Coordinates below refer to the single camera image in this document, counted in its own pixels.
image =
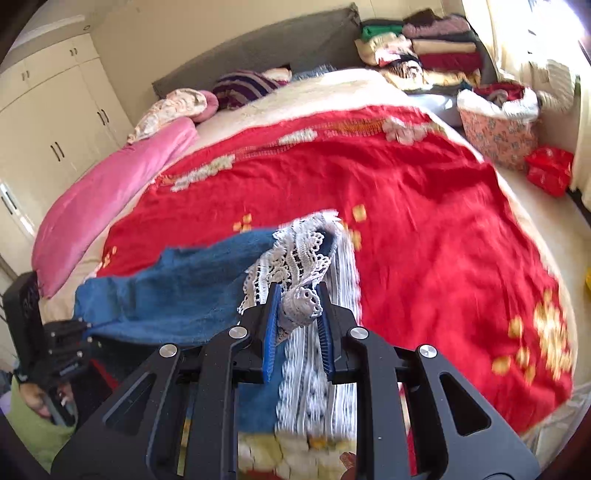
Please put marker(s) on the cream curtain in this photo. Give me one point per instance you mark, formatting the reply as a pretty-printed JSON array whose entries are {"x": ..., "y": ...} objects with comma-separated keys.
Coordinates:
[{"x": 508, "y": 37}]

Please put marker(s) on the blue denim pants white lace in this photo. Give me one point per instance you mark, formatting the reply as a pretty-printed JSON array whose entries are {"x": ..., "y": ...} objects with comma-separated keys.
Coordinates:
[{"x": 184, "y": 286}]

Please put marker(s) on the pink pillow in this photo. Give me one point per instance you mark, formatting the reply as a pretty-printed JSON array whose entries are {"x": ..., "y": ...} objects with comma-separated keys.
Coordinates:
[{"x": 210, "y": 104}]

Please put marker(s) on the blue fringed cloth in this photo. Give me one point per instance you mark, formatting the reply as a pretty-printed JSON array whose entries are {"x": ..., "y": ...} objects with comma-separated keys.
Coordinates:
[{"x": 314, "y": 72}]

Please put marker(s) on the stack of folded clothes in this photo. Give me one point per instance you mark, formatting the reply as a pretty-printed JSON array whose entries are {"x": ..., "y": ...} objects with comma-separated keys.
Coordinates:
[{"x": 443, "y": 46}]

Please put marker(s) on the person's left hand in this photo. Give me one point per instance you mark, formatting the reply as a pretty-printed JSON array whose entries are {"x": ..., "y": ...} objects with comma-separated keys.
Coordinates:
[{"x": 34, "y": 399}]

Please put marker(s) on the pink quilt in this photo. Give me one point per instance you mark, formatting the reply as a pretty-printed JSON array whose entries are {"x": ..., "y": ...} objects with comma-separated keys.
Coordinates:
[{"x": 101, "y": 194}]

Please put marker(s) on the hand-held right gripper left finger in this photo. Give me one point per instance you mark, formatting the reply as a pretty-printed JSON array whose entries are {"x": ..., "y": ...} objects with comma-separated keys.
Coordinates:
[{"x": 272, "y": 332}]

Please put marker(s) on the bed with cream sheet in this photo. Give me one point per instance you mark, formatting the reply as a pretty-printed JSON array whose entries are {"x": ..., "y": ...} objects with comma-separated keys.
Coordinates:
[{"x": 323, "y": 90}]

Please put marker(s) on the cream floral pillow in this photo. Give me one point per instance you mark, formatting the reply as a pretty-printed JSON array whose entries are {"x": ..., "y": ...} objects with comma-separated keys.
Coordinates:
[{"x": 171, "y": 108}]

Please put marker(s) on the person's left forearm green sleeve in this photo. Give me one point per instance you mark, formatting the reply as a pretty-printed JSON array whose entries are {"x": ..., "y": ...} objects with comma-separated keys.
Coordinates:
[{"x": 32, "y": 438}]

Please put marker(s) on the floral fabric basket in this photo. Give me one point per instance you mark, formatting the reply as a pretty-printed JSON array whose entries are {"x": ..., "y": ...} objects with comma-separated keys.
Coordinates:
[{"x": 498, "y": 138}]

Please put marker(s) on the white knitted sweater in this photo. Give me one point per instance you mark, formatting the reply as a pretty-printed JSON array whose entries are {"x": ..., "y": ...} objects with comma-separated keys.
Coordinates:
[{"x": 558, "y": 78}]

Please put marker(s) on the pale blue pillow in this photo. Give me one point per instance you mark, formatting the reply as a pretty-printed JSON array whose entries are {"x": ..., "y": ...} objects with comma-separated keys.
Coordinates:
[{"x": 438, "y": 107}]

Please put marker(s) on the cream wardrobe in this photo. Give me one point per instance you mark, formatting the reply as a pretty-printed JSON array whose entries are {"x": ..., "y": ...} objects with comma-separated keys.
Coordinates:
[{"x": 55, "y": 115}]

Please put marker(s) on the red floral blanket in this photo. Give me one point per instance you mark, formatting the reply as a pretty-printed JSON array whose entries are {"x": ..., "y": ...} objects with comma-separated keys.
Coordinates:
[{"x": 415, "y": 207}]

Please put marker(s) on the red plastic bag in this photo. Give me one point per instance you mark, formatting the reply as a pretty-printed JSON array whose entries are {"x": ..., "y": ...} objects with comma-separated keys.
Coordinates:
[{"x": 549, "y": 170}]

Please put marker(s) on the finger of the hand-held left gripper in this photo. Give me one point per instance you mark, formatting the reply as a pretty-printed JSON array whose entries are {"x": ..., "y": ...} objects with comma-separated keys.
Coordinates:
[
  {"x": 69, "y": 351},
  {"x": 69, "y": 328}
]

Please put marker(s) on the grey headboard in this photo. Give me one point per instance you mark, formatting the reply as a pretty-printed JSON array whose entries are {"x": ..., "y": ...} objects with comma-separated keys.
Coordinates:
[{"x": 258, "y": 50}]

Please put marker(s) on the cream pink cloth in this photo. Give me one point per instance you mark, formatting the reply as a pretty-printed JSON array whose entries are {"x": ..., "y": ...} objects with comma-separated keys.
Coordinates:
[{"x": 279, "y": 74}]

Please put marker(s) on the purple striped cloth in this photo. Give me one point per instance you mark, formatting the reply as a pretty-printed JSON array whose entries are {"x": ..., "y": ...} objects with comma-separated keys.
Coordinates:
[{"x": 244, "y": 85}]

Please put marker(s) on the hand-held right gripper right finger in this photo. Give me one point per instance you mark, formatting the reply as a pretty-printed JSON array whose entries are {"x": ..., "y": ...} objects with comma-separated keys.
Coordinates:
[{"x": 325, "y": 341}]

